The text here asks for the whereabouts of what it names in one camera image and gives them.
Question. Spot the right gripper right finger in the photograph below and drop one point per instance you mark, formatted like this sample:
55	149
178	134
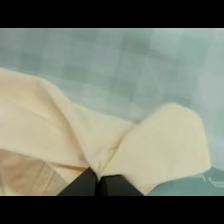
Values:
118	186

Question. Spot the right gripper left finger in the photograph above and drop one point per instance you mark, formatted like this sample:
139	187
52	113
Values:
82	185

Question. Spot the cream T-shirt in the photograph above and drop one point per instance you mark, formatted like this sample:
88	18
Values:
50	126

